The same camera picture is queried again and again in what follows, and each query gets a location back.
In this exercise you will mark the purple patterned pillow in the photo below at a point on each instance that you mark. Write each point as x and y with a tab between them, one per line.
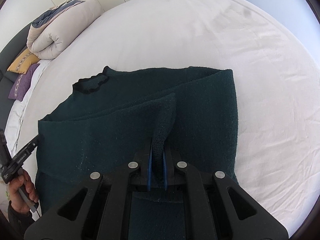
22	84

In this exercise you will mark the folded beige duvet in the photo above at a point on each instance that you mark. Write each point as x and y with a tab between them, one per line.
55	29

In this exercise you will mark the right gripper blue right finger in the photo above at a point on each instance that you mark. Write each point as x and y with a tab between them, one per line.
165	170

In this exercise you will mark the left dark sleeve forearm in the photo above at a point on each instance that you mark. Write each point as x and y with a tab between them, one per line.
20	221

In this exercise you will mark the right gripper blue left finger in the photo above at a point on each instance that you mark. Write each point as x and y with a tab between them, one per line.
149	170

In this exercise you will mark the white pillow under cushions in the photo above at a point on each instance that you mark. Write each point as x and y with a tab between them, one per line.
17	112

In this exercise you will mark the white bed mattress sheet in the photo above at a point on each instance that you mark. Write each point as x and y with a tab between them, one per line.
276	81

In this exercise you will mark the person's left hand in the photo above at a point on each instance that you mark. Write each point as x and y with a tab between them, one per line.
22	193

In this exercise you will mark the yellow patterned pillow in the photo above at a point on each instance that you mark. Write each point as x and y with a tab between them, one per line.
23	62

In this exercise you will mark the dark grey headboard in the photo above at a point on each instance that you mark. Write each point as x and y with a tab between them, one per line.
9	53

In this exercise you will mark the dark green knit sweater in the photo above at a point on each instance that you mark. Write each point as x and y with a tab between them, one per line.
109	117

